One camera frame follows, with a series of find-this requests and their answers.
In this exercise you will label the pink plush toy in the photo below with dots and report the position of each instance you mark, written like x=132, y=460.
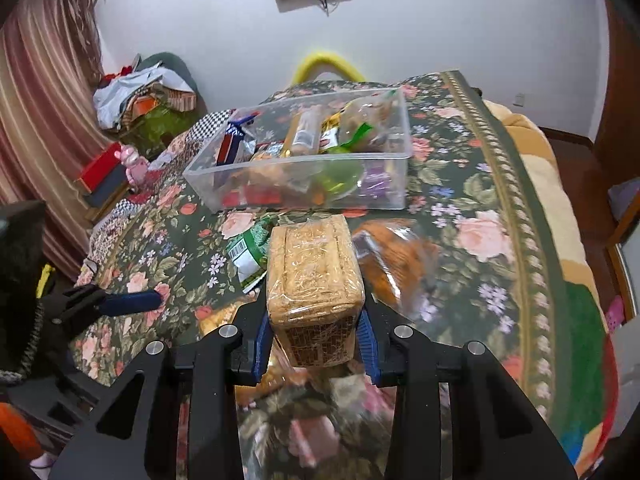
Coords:
x=136, y=165

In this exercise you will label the striped red curtain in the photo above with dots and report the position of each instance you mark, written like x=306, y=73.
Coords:
x=50, y=65

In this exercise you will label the clear plastic storage box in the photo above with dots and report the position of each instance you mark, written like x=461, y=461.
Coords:
x=336, y=150

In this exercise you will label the green round jelly cup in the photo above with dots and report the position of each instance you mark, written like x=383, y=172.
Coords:
x=338, y=178

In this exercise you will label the blue biscuit snack bag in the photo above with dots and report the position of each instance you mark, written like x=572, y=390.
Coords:
x=239, y=142

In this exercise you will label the red white snack pack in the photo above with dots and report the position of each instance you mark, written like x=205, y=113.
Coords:
x=251, y=195

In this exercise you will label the dark grey box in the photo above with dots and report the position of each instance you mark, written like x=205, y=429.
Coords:
x=114, y=182

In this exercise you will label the brown wooden door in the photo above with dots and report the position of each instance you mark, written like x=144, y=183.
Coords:
x=617, y=143

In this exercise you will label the yellow padded bed rail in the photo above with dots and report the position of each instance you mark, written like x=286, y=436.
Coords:
x=325, y=61

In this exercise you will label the pile of clothes on chair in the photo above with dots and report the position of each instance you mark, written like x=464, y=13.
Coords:
x=150, y=103

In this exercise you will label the red box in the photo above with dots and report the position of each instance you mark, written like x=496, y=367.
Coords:
x=99, y=168

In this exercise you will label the floral green bedspread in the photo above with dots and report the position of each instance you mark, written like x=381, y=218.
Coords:
x=466, y=229

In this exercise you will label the purple white snack bar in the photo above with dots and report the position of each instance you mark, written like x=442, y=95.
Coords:
x=375, y=184

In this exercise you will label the gold snack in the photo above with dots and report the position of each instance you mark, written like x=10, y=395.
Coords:
x=330, y=133

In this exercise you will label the green snack packet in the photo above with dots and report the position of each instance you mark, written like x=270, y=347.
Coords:
x=249, y=253

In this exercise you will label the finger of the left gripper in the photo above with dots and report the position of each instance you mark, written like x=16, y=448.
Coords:
x=130, y=303

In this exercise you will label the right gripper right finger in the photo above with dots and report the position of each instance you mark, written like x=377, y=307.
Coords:
x=496, y=431

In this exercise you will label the orange bread clear bag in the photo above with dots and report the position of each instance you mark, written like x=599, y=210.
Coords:
x=398, y=262

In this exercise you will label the square cracker pack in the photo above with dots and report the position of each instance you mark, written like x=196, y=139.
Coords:
x=314, y=291

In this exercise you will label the long brown biscuit pack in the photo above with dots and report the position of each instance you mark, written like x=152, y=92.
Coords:
x=304, y=133

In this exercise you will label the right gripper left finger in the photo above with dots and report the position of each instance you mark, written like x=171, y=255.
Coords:
x=132, y=432

